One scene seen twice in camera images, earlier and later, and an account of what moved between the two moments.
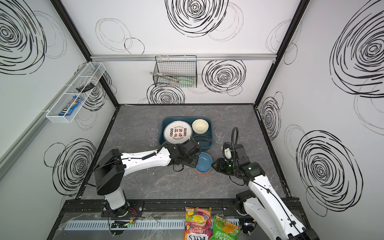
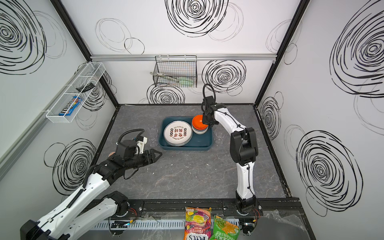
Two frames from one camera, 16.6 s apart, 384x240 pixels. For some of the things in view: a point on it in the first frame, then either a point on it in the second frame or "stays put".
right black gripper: x=218 y=165 -> x=207 y=119
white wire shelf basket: x=65 y=109 stays put
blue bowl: x=204 y=164 -> x=200 y=130
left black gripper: x=190 y=157 -> x=147 y=157
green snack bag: x=224 y=230 stays put
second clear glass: x=219 y=133 stays put
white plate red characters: x=177 y=132 stays put
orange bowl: x=203 y=173 -> x=197 y=122
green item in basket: x=185 y=82 stays put
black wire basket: x=175 y=71 stays put
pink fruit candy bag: x=198 y=223 stays put
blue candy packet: x=72 y=108 stays put
